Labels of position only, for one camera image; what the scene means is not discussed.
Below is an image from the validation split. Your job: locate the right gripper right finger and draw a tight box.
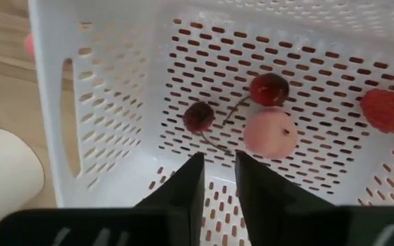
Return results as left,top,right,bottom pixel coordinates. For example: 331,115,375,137
234,151,352,246

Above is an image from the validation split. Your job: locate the white perforated plastic basket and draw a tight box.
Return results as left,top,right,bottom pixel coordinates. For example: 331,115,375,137
27,0,394,246

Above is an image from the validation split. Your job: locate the pink toy peach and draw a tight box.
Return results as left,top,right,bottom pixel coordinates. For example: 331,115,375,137
243,109,299,161
24,32,36,58

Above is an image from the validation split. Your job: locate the green plant in white pot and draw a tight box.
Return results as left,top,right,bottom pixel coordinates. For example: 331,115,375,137
0,128,46,240

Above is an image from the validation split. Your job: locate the dark red toy cherry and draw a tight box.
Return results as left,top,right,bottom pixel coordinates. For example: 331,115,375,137
182,101,233,154

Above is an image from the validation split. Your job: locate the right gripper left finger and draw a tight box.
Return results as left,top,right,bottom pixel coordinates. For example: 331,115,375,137
133,152,206,246

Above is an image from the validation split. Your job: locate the red toy raspberry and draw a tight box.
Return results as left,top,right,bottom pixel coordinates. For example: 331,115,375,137
360,88,394,134

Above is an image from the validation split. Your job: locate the bright red toy cherry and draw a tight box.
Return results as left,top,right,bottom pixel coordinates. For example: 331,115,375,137
222,72,290,126

